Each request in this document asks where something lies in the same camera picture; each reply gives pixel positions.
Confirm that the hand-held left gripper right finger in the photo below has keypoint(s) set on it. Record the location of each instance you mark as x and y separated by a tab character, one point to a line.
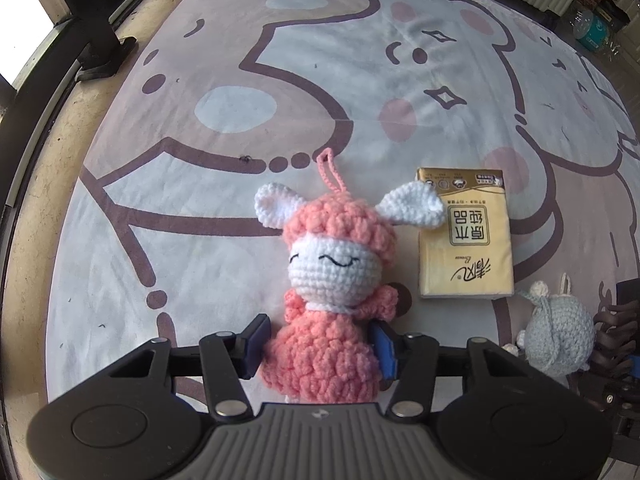
386	355

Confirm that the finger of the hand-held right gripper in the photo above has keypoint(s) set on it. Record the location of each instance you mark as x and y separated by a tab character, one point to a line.
612	402

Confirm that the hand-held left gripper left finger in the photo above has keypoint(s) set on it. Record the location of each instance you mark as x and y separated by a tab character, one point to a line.
254	346

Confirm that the brown hair claw clip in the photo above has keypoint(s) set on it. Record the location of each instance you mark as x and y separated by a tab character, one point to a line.
617	335

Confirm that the pink crochet doll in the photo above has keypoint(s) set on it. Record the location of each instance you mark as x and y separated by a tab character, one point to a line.
330	310

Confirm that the grey-blue crochet doll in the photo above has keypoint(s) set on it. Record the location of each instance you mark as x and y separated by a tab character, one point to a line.
557	330

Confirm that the yellow tissue pack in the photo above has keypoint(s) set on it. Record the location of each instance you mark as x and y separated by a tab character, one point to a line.
467	240

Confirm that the printed cartoon bear blanket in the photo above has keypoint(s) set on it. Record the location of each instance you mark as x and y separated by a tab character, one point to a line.
300	110

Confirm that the black window railing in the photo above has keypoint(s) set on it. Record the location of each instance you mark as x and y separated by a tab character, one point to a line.
60	35

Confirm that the pack of plastic bottles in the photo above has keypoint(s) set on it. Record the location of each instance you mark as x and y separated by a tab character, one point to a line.
592	30

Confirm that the black trash bin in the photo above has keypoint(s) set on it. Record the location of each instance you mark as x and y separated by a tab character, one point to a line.
615	10

